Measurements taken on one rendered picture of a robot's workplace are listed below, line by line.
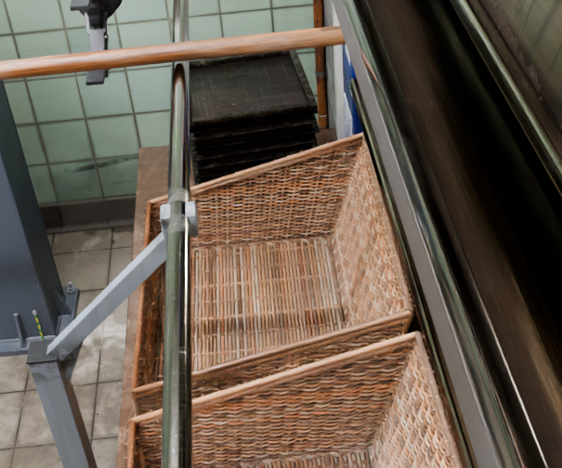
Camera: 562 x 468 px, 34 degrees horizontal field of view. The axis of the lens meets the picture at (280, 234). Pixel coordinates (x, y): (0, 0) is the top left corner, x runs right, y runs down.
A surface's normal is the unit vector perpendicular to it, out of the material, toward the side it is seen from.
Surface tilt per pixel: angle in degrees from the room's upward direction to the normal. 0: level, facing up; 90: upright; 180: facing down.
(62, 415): 90
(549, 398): 12
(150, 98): 90
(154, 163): 0
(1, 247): 90
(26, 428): 0
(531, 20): 70
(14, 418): 0
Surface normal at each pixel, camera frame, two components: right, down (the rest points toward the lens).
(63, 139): 0.08, 0.61
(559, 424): 0.15, -0.79
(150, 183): -0.07, -0.79
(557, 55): -0.96, -0.17
